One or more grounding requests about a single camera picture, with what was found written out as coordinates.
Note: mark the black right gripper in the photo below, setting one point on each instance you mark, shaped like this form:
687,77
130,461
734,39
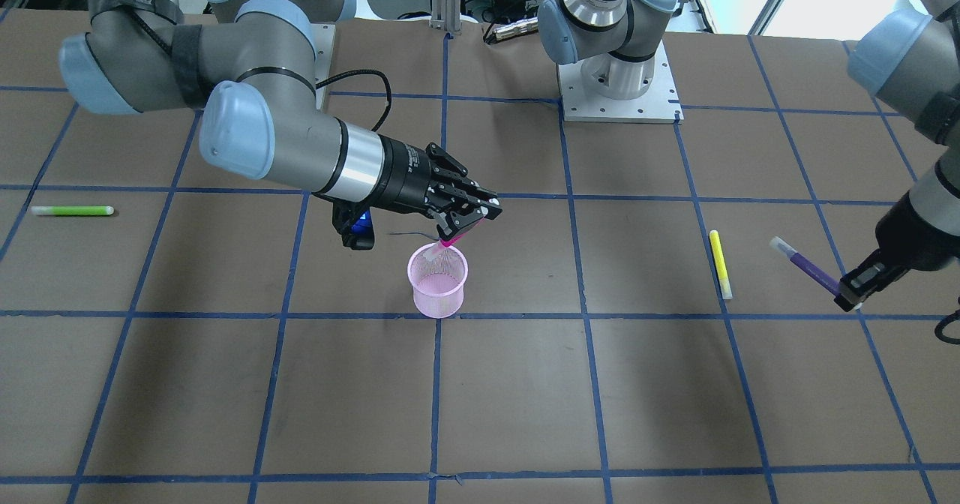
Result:
401,175

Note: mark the yellow highlighter pen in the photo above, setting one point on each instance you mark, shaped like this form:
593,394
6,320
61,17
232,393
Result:
721,269

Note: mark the pink mesh cup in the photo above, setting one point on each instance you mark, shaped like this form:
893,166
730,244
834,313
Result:
438,287

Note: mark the purple highlighter pen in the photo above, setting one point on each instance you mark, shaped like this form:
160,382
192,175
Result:
800,261

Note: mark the green highlighter pen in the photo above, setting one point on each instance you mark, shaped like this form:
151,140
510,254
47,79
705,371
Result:
72,210

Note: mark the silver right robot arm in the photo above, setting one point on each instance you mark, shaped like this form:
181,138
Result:
253,74

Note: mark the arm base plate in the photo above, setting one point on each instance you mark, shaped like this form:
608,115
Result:
324,38
606,89

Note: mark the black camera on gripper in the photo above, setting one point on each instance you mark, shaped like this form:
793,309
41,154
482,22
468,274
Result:
354,223

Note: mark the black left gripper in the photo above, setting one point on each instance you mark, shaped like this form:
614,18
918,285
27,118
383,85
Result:
916,238

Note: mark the pink highlighter pen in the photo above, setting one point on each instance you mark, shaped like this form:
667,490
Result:
436,249

